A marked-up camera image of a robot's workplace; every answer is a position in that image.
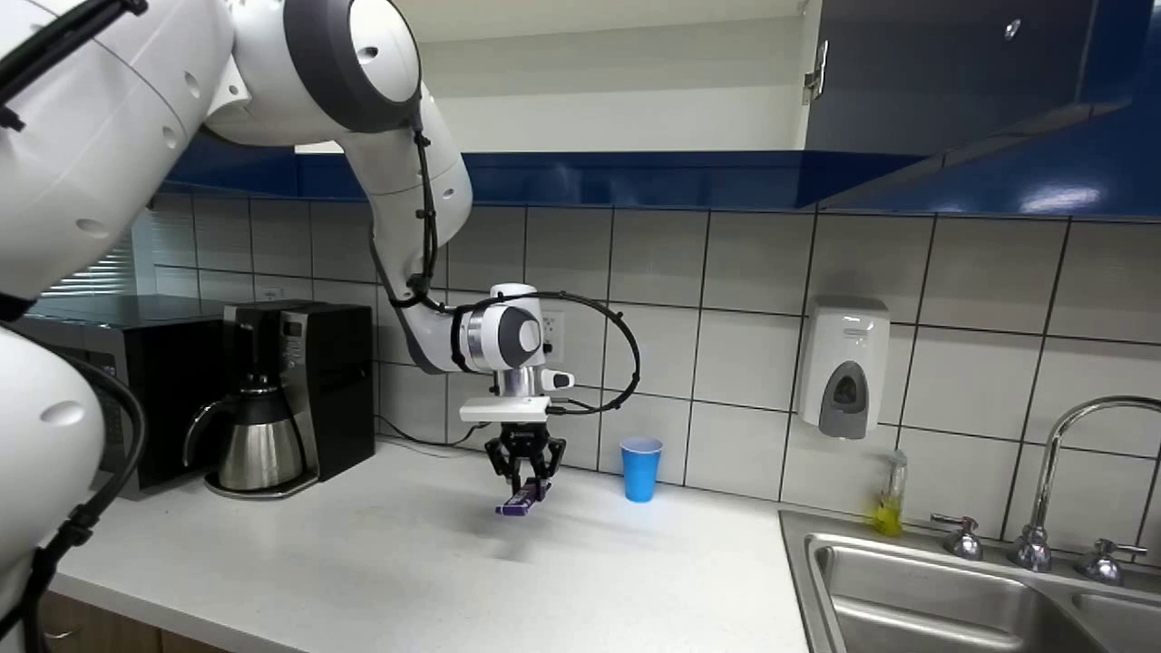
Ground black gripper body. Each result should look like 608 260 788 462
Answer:
485 423 563 466

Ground purple protein bar packet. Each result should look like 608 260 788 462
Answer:
489 477 557 522

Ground wooden base cabinet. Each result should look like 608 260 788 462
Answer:
40 588 235 653

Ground metal cabinet hinge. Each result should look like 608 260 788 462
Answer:
801 42 836 111

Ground open blue cabinet door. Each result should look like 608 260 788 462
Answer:
801 0 1161 227

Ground blue plastic cup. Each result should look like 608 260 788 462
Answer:
616 436 667 507

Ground black steel coffee maker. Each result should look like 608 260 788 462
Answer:
177 302 381 505

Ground stainless steel coffee carafe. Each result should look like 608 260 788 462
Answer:
177 383 308 498

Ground yellow dish soap bottle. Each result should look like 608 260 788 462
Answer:
869 446 911 540

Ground black microwave oven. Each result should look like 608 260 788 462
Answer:
9 314 234 501

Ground stainless steel double sink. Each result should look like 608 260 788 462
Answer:
778 507 1161 653

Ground chrome gooseneck faucet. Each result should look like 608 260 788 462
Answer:
1013 392 1161 574

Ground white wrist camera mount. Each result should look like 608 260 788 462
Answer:
456 366 580 430

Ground black appliance power cord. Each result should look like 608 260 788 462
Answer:
374 409 489 454

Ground white wall soap dispenser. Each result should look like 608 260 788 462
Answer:
791 299 892 444

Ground chrome faucet handle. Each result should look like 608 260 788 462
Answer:
1087 536 1152 588
928 512 986 563

